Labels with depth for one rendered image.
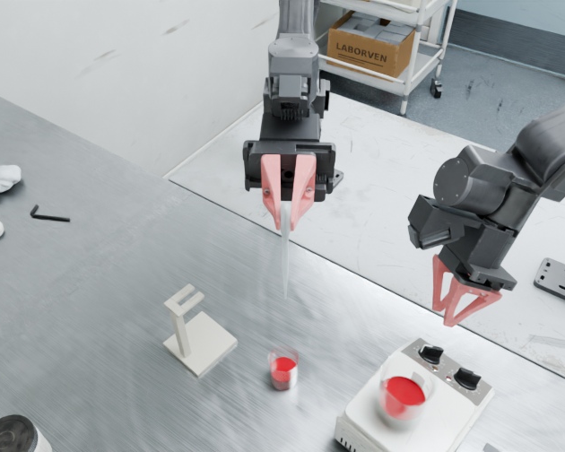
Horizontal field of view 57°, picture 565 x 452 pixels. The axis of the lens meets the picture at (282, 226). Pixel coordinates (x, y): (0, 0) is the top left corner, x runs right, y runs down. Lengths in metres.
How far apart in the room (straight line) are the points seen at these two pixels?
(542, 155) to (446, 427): 0.33
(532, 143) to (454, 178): 0.10
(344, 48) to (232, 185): 1.91
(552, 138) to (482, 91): 2.68
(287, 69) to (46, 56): 1.36
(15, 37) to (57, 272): 0.96
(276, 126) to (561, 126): 0.32
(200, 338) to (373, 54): 2.21
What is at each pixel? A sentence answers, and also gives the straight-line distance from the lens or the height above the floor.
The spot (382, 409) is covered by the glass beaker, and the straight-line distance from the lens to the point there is 0.64.
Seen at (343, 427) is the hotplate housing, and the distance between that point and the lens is 0.70.
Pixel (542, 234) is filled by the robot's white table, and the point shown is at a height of 0.90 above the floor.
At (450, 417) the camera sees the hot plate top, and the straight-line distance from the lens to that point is 0.70.
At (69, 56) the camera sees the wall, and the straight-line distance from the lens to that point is 1.91.
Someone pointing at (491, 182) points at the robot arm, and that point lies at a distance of 0.63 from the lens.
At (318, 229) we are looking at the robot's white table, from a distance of 0.97.
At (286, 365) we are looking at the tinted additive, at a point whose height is 0.93.
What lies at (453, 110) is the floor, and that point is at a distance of 3.09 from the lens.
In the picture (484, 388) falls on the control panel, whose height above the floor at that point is 0.94.
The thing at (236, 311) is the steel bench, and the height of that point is 0.90.
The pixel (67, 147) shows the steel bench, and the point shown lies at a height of 0.90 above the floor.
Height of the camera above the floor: 1.60
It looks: 45 degrees down
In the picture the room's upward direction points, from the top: straight up
